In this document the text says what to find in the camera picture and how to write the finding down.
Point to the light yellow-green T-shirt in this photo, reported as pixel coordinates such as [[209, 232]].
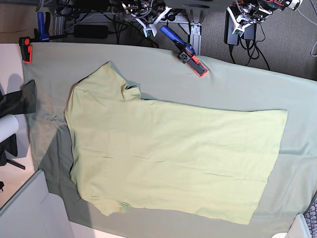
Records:
[[135, 153]]

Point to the robot arm image left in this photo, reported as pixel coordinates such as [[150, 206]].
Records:
[[143, 8]]

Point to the grey-green table cloth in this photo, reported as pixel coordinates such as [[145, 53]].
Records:
[[291, 186]]

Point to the blue orange clamp centre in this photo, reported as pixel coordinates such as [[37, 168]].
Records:
[[187, 53]]

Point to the blue orange clamp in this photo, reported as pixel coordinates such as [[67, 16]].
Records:
[[187, 53], [41, 34]]

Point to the black power adapter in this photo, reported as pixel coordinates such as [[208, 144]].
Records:
[[230, 37], [250, 33]]

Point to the black power brick left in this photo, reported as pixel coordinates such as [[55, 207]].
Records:
[[90, 31]]

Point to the dark green garment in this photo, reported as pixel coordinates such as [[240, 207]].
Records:
[[19, 102]]

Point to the white paper roll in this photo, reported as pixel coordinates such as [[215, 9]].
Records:
[[9, 125]]

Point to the blue orange clamp left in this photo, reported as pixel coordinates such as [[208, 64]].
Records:
[[41, 34]]

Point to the white grey bin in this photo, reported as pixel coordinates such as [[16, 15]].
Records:
[[33, 212]]

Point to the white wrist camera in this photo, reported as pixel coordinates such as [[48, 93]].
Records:
[[150, 32], [237, 31]]

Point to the aluminium frame post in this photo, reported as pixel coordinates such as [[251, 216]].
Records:
[[196, 19]]

